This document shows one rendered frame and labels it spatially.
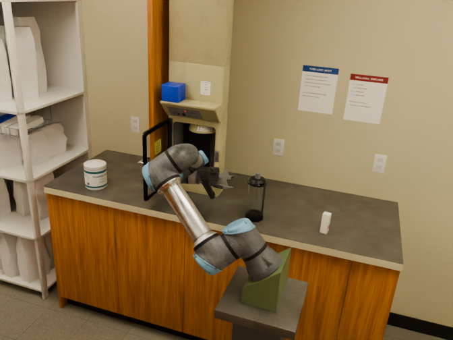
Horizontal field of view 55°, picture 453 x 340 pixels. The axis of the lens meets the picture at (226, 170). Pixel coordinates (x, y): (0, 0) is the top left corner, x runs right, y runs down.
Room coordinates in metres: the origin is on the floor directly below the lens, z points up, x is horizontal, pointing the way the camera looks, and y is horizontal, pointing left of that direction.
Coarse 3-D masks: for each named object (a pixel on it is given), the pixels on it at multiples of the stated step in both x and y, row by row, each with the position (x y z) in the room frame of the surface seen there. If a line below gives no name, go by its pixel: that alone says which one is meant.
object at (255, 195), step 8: (248, 184) 2.09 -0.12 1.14; (256, 184) 2.04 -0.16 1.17; (264, 184) 2.05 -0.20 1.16; (248, 192) 2.08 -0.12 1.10; (256, 192) 2.05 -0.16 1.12; (248, 200) 2.07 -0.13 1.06; (256, 200) 2.05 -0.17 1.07; (248, 208) 2.07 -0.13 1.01; (256, 208) 2.05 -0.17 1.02; (256, 216) 2.05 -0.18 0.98
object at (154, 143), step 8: (160, 128) 2.29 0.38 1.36; (152, 136) 2.20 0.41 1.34; (160, 136) 2.29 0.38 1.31; (152, 144) 2.19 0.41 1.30; (160, 144) 2.29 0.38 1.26; (152, 152) 2.19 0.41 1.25; (160, 152) 2.29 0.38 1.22; (144, 184) 2.10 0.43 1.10; (144, 192) 2.10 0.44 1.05; (144, 200) 2.11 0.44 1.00
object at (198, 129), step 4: (192, 124) 2.42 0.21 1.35; (192, 128) 2.40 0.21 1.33; (196, 128) 2.39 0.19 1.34; (200, 128) 2.38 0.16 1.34; (204, 128) 2.38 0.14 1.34; (208, 128) 2.39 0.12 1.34; (212, 128) 2.40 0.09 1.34; (196, 132) 2.37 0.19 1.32; (200, 132) 2.37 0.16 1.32; (204, 132) 2.37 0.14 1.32; (208, 132) 2.38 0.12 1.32; (212, 132) 2.39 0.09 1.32
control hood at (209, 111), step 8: (168, 104) 2.29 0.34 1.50; (176, 104) 2.27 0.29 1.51; (184, 104) 2.27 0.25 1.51; (192, 104) 2.28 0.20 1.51; (200, 104) 2.29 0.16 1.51; (208, 104) 2.30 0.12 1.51; (216, 104) 2.31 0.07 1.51; (168, 112) 2.36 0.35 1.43; (200, 112) 2.26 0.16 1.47; (208, 112) 2.24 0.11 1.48; (216, 112) 2.24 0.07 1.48; (208, 120) 2.31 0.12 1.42; (216, 120) 2.28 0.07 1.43
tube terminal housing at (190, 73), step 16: (176, 64) 2.40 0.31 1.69; (192, 64) 2.37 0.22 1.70; (176, 80) 2.40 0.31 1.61; (192, 80) 2.37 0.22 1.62; (208, 80) 2.34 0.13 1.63; (224, 80) 2.34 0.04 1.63; (192, 96) 2.37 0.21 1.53; (208, 96) 2.34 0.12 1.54; (224, 96) 2.36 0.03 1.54; (224, 112) 2.37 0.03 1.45; (224, 128) 2.39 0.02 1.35; (224, 144) 2.41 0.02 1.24
